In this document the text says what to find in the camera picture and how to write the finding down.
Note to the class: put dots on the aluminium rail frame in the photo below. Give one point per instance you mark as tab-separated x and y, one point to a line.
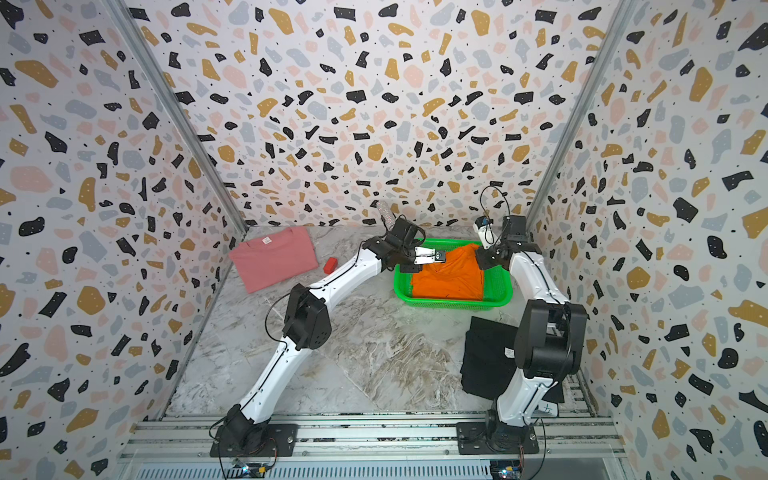
378	446

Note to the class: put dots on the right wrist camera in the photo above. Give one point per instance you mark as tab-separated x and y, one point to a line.
512	229

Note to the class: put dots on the black t-shirt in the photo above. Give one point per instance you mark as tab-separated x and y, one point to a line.
497	353

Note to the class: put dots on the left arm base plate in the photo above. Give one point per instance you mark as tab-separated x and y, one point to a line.
262	441

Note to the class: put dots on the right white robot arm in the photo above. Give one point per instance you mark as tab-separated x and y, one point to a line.
545	302

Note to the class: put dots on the black stand with clear tube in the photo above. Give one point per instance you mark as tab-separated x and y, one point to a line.
387	216

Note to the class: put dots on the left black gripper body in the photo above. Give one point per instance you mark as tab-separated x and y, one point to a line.
410	266

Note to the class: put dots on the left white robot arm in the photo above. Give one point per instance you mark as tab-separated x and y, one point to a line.
307	327

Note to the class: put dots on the pink folded t-shirt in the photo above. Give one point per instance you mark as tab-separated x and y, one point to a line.
265	261

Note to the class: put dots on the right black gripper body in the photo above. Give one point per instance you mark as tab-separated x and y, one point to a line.
489	258

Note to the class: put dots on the green plastic basket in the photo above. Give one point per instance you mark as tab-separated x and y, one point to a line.
498	290

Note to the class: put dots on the orange t-shirt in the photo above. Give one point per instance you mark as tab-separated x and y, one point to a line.
459	278

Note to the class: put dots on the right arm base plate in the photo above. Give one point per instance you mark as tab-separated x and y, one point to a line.
485	438

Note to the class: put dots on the red toy block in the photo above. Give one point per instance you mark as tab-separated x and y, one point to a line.
330	265

